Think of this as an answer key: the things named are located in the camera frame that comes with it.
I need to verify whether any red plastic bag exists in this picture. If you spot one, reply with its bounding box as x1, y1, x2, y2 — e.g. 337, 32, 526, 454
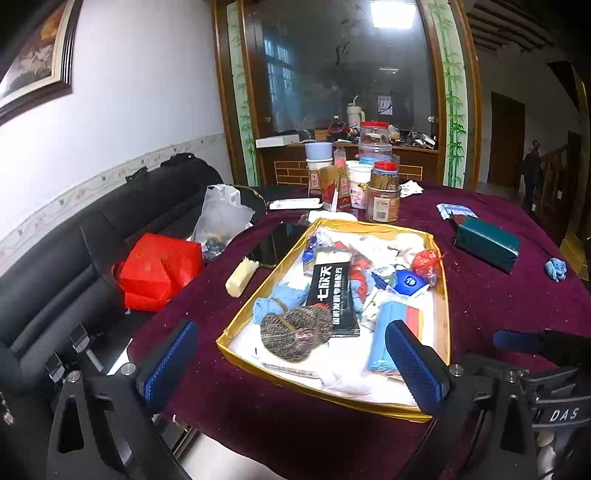
411, 249, 442, 286

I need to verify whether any coloured felt sheets pack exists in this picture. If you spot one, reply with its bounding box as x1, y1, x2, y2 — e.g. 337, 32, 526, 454
367, 301, 424, 374

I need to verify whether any light blue knitted cloth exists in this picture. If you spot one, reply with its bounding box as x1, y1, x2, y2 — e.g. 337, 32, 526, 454
544, 258, 568, 282

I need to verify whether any purple velvet tablecloth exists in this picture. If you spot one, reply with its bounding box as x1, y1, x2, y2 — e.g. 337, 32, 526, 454
126, 184, 591, 480

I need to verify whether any black sofa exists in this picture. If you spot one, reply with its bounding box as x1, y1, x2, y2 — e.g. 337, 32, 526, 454
1, 153, 222, 391

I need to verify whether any teal tissue box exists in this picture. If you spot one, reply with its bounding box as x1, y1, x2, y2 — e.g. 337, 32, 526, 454
455, 216, 521, 273

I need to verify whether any red paper bag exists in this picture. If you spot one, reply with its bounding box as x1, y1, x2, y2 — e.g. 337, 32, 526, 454
111, 233, 204, 313

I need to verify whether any cream foam block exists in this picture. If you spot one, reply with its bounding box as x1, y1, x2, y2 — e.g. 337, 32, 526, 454
225, 257, 259, 298

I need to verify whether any gold cardboard tray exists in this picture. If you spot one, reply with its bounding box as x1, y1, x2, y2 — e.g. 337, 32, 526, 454
216, 218, 451, 422

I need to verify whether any wooden stair railing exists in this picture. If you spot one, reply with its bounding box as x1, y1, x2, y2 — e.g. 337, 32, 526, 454
531, 131, 582, 219

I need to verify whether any blue white flat packet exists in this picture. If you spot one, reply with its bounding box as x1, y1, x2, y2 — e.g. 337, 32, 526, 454
436, 203, 477, 220

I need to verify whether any clear plastic bag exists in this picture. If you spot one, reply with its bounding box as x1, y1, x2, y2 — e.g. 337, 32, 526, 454
191, 184, 254, 261

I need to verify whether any white paper strip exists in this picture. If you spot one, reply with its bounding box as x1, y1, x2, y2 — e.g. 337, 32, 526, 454
400, 180, 424, 198

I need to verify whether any brown label snack jar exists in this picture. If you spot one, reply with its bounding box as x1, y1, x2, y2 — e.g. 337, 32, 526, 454
366, 161, 401, 224

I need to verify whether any black smartphone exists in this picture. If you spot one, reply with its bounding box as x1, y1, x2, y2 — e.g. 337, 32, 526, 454
247, 222, 308, 269

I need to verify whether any red cigarette carton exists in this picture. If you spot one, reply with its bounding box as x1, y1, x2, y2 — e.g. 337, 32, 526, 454
318, 165, 352, 212

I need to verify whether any red lid clear jar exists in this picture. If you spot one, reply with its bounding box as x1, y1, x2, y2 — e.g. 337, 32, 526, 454
360, 121, 390, 145

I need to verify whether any wooden cabinet counter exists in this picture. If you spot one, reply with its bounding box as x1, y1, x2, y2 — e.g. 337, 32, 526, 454
256, 142, 445, 187

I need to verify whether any framed wall painting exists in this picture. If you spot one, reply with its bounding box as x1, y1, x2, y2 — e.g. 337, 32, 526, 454
1, 0, 82, 123

